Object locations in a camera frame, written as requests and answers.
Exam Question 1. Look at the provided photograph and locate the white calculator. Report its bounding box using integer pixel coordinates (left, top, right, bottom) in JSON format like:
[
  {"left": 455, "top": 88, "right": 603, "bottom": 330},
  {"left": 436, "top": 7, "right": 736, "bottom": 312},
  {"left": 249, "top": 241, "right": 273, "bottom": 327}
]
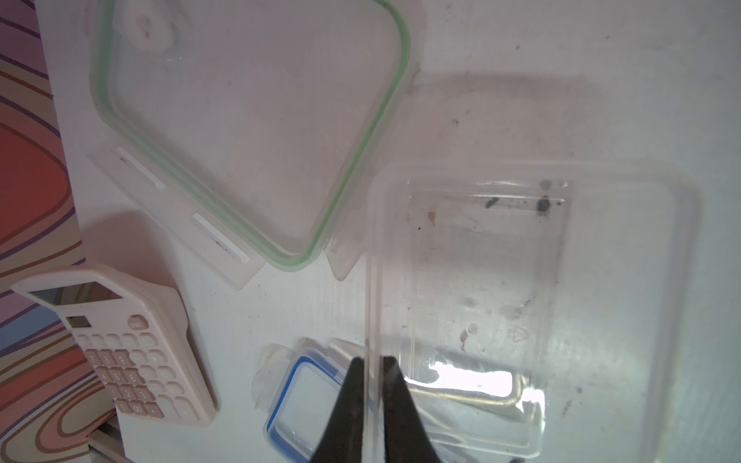
[{"left": 12, "top": 264, "right": 217, "bottom": 428}]

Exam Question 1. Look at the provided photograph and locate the small clear box blue lid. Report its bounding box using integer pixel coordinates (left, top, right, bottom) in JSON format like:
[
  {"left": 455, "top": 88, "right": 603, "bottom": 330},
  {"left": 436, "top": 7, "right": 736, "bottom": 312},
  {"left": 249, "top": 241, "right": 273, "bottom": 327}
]
[{"left": 363, "top": 160, "right": 702, "bottom": 462}]

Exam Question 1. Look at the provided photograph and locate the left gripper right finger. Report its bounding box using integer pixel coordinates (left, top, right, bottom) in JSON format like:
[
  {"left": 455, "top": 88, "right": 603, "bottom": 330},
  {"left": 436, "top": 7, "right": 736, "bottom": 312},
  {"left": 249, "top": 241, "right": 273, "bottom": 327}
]
[{"left": 381, "top": 356, "right": 441, "bottom": 463}]

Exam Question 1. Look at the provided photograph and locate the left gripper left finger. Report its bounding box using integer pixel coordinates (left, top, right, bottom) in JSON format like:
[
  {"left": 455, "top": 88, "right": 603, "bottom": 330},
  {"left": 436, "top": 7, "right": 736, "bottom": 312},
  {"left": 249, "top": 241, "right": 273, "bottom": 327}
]
[{"left": 310, "top": 358, "right": 366, "bottom": 463}]

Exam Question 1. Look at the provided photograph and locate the small blue rimmed lid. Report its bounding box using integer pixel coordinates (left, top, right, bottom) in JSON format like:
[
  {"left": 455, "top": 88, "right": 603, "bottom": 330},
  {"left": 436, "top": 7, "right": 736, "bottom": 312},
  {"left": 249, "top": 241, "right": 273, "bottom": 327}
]
[{"left": 251, "top": 338, "right": 365, "bottom": 462}]

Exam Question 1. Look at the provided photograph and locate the translucent green lunch box lid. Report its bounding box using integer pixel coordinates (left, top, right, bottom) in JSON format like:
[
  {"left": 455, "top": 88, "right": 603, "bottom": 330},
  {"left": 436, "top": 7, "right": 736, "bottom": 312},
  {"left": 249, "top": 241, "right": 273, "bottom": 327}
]
[{"left": 90, "top": 1, "right": 425, "bottom": 289}]

